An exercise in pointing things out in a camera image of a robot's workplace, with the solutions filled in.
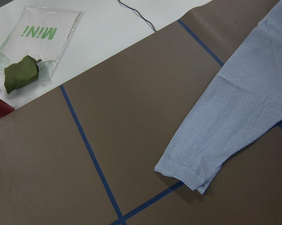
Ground black cable on white table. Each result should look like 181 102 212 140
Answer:
117 0 157 32

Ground light blue striped shirt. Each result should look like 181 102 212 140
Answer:
154 0 282 194

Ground clear bag with green print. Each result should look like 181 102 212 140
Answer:
0 6 82 83

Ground olive green cloth pouch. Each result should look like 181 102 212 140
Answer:
4 55 41 94

